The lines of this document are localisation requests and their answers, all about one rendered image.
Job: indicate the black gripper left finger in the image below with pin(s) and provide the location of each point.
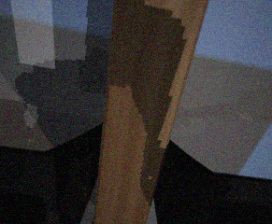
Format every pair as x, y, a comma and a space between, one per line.
63, 176

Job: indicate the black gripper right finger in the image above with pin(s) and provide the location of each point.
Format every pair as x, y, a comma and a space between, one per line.
187, 192

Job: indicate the wooden side rail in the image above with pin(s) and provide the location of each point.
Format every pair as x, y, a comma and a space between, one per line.
151, 50

